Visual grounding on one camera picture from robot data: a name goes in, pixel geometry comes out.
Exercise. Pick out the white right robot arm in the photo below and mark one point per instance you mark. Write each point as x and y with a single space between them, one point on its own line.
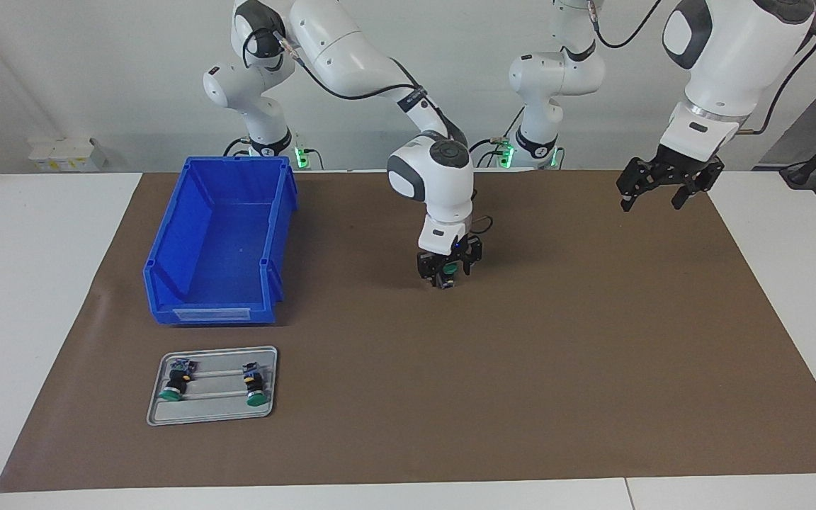
351 57

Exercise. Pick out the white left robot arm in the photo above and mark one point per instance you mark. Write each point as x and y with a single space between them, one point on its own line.
720 49

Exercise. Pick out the brown table mat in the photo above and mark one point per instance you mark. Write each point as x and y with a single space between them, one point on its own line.
521 389

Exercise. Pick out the silver metal tray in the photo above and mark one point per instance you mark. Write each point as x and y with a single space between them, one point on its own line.
217 412

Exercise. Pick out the white cardboard box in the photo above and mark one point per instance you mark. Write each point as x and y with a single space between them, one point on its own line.
61 156

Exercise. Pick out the blue plastic storage bin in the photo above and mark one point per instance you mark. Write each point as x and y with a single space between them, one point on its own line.
224 241

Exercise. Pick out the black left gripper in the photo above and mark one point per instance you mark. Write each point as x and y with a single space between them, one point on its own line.
684 157

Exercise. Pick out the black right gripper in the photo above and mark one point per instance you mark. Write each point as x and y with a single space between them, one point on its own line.
454 249

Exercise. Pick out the green push button switch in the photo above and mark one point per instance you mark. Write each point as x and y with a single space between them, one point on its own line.
448 275
176 382
256 388

